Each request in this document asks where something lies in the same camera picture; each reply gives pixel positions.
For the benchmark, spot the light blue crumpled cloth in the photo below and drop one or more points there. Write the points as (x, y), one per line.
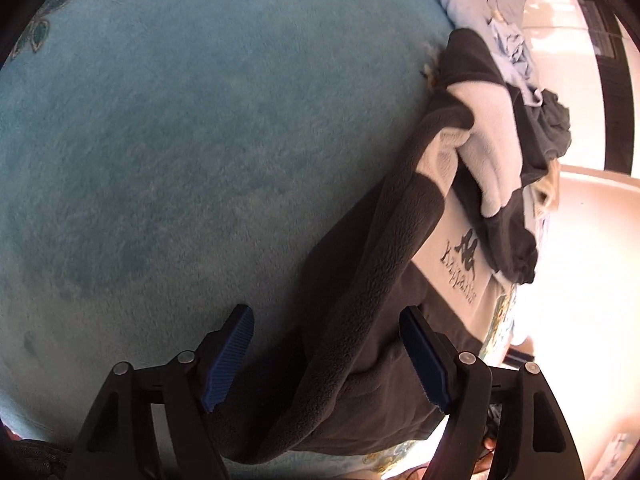
(515, 61)

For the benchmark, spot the teal floral blanket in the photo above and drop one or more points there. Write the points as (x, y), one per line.
(162, 162)

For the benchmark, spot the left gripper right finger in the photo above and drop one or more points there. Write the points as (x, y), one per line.
(533, 440)

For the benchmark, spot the dark grey fleece garment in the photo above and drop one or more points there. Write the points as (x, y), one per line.
(341, 382)

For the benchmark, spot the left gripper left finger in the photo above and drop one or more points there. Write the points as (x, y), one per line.
(118, 439)

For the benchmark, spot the dark grey crumpled cloth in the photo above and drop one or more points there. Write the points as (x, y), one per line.
(551, 125)

